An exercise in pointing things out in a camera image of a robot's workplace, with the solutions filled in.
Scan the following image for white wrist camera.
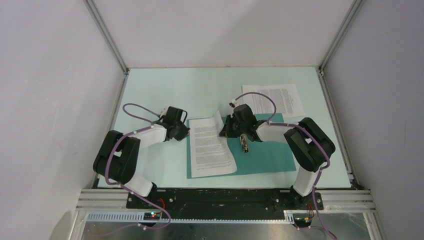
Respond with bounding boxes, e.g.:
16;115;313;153
159;107;168;117
228;99;240;108

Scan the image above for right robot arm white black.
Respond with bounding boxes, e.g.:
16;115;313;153
219;103;336;209

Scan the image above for white slotted cable duct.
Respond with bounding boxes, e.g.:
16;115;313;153
86;211;294;224

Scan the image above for aluminium frame post right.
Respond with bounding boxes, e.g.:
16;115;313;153
318;0;366;76

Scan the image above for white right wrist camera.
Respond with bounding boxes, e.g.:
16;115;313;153
228;99;240;108

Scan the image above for teal file folder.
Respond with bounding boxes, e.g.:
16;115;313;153
186;113;297;180

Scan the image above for aluminium frame post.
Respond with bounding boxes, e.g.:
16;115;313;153
318;0;366;76
83;0;129;75

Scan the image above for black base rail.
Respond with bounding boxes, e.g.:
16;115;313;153
126;188;324;220

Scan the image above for aluminium frame post left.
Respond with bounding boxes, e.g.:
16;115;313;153
83;0;129;75

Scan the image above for metal folder clip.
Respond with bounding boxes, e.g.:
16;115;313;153
239;134;249;153

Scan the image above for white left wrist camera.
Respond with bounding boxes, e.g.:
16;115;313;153
159;107;168;117

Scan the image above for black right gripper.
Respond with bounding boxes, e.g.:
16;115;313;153
218;115;247;139

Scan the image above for printed paper sheet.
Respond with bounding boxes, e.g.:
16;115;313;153
187;111;237;179
242;84;305;118

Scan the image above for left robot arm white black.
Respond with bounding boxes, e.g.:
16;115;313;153
93;106;190;208

